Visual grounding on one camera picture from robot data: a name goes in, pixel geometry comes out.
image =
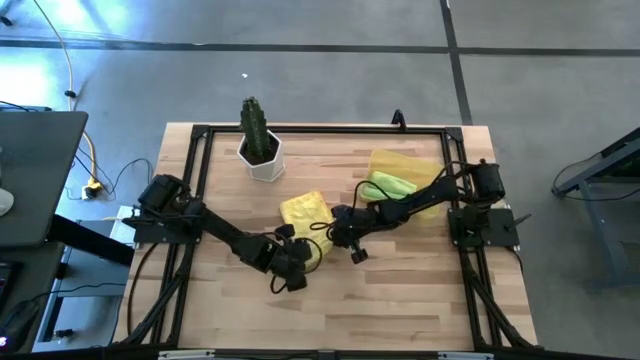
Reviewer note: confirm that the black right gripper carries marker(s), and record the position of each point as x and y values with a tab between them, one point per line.
352	225

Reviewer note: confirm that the yellow microfiber towel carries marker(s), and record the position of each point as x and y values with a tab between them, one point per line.
305	215

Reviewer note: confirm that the white metal bracket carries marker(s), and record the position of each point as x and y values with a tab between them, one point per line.
185	354
465	355

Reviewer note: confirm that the white faceted plant pot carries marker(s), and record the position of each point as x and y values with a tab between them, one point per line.
267	171

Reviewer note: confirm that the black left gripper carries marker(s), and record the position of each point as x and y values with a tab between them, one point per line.
292	260

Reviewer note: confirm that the white round object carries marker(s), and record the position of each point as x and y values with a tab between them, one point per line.
5	202

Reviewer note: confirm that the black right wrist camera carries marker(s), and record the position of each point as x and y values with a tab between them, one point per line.
359	256

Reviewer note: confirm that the yellow translucent plastic basket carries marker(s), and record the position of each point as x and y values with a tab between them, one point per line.
400	162

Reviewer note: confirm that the black computer mouse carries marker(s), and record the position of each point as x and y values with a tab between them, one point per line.
20	322

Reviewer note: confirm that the black clamp hook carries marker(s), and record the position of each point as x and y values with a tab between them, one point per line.
398	120

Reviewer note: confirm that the black desk crossbar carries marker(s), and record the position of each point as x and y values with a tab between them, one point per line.
90	242

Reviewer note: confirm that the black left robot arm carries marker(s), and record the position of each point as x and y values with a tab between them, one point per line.
220	230

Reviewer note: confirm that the blue-grey metal table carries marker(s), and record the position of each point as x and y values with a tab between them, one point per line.
590	176

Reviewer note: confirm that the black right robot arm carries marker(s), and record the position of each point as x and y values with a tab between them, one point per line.
430	197

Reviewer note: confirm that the green cactus plant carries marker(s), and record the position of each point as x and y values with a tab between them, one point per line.
255	127

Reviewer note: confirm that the yellow power plug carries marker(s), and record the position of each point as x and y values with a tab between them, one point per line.
92	189

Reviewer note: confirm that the dark grey desk top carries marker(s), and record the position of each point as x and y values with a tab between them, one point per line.
40	170

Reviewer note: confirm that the black aluminium table frame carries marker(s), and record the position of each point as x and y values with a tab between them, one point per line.
325	129

